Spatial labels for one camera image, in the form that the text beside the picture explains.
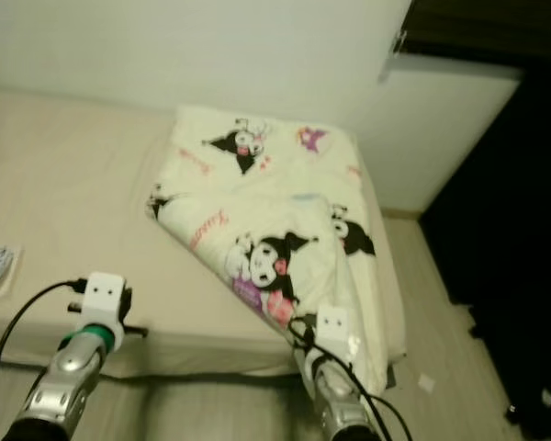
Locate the cream cartoon print quilt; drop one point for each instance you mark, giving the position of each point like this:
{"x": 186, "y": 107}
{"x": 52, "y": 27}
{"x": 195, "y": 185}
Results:
{"x": 266, "y": 193}

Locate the white book blue letters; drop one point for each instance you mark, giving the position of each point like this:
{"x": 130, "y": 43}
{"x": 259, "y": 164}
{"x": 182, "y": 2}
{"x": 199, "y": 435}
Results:
{"x": 0, "y": 268}

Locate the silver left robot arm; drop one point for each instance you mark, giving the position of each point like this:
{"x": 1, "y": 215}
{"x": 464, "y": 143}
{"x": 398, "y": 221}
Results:
{"x": 69, "y": 386}

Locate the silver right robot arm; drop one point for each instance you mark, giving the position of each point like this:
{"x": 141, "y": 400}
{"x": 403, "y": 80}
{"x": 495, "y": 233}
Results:
{"x": 340, "y": 404}

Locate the small white floor scrap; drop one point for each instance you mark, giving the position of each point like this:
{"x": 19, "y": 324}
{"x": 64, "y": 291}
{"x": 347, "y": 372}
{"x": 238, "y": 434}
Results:
{"x": 427, "y": 383}

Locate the bed with beige sheet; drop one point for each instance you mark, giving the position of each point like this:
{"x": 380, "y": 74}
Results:
{"x": 73, "y": 193}

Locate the black tall furniture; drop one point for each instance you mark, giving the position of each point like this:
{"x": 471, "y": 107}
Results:
{"x": 510, "y": 230}

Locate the metal window latch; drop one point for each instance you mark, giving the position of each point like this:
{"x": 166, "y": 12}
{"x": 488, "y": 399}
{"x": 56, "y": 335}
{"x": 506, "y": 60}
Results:
{"x": 400, "y": 41}

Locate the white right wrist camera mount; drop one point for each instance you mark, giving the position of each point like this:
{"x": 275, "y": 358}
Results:
{"x": 333, "y": 329}

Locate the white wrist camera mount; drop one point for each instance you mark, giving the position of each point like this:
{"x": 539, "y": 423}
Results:
{"x": 333, "y": 329}
{"x": 106, "y": 301}

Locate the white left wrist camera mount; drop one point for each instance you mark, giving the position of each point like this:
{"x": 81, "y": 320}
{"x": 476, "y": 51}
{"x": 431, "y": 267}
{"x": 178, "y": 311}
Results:
{"x": 106, "y": 301}

